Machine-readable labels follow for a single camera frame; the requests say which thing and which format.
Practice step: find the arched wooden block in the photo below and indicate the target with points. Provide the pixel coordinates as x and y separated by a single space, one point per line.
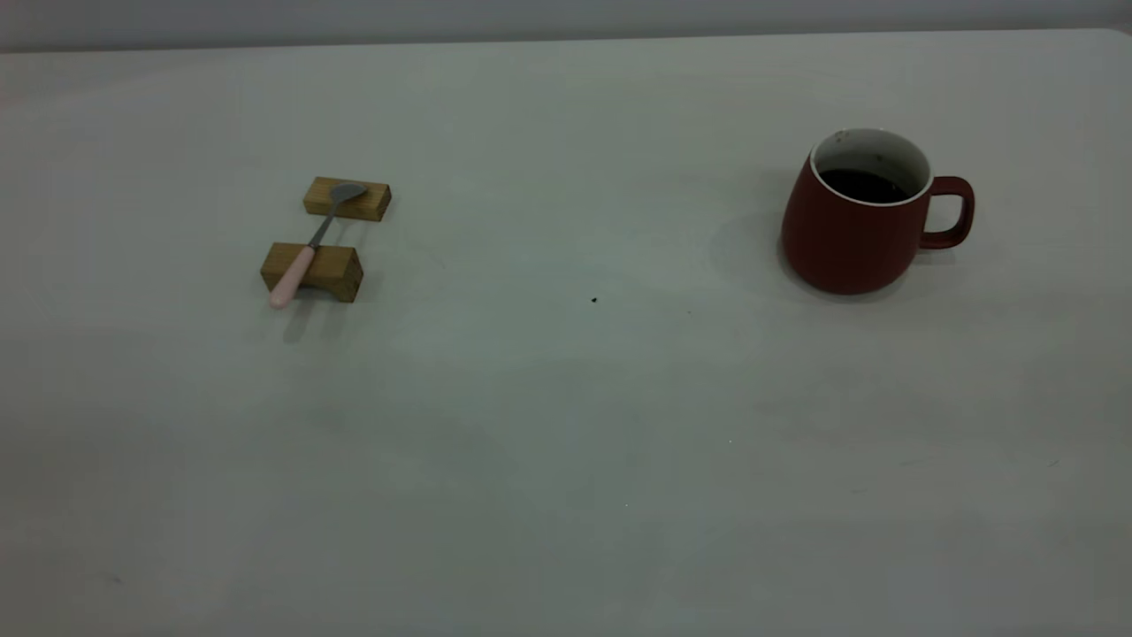
340 270

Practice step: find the red ceramic cup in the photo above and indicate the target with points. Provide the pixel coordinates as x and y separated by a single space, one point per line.
845 248

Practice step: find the dark coffee liquid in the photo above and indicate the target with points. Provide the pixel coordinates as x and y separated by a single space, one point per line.
862 184

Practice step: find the flat wooden block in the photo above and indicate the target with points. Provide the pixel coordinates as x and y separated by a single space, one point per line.
371 203

